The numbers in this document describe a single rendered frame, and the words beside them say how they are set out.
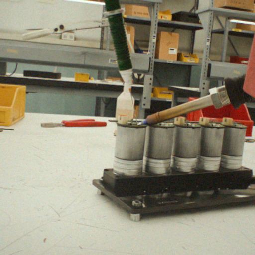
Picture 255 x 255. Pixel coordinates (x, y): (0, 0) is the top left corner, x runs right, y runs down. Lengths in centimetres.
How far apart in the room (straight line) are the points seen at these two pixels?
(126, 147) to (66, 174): 10
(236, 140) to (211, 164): 3
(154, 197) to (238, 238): 7
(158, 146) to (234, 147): 8
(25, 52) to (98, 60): 49
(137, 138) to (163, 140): 3
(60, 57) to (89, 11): 226
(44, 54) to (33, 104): 220
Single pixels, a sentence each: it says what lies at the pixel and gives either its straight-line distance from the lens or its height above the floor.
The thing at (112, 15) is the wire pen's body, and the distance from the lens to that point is 29.
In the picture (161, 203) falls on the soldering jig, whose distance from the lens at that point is 29.
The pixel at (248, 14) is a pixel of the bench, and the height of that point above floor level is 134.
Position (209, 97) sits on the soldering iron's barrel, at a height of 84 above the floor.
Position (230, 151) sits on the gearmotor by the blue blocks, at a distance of 37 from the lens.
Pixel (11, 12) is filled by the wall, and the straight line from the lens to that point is 482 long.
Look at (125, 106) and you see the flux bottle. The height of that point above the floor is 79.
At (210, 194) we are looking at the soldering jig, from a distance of 32.
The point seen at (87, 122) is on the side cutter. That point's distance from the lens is 69.
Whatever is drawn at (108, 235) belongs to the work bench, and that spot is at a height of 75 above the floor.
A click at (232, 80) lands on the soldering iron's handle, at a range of 29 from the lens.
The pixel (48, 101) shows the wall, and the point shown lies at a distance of 479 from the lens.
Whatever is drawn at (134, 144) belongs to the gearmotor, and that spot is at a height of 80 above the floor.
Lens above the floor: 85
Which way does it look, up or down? 9 degrees down
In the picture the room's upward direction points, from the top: 5 degrees clockwise
